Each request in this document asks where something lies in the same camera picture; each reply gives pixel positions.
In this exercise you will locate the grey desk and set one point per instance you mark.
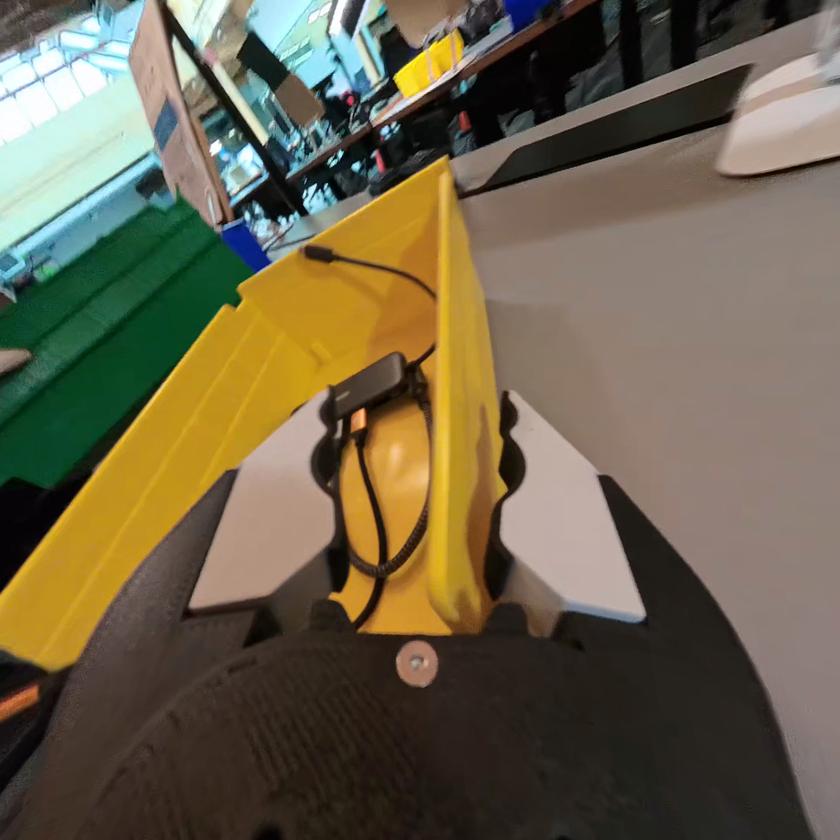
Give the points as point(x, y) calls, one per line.
point(656, 328)

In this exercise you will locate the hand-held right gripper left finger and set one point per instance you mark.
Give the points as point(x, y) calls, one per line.
point(269, 525)

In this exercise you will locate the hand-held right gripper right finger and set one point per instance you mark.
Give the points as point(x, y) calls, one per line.
point(564, 525)

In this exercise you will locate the brown cardboard box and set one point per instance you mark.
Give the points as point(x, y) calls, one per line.
point(177, 131)

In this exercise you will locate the black USB hub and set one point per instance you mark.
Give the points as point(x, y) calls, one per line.
point(367, 384)

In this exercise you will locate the small yellow bin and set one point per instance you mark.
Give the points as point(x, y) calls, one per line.
point(446, 52)
point(413, 77)

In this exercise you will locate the yellow plastic bin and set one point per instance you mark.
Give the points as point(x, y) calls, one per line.
point(197, 459)

